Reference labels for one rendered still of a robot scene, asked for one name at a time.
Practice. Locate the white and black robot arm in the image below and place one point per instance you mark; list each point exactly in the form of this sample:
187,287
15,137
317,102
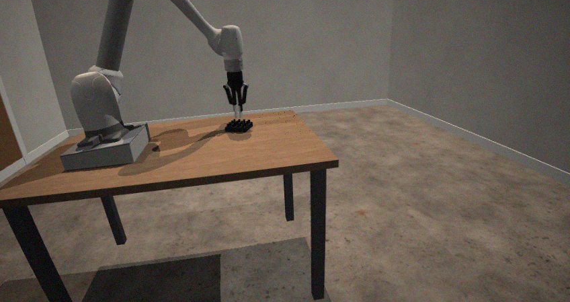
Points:
94,95

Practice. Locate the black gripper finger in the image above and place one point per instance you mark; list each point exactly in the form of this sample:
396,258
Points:
241,100
232,99

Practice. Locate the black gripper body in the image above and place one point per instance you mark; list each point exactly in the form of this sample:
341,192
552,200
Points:
232,78

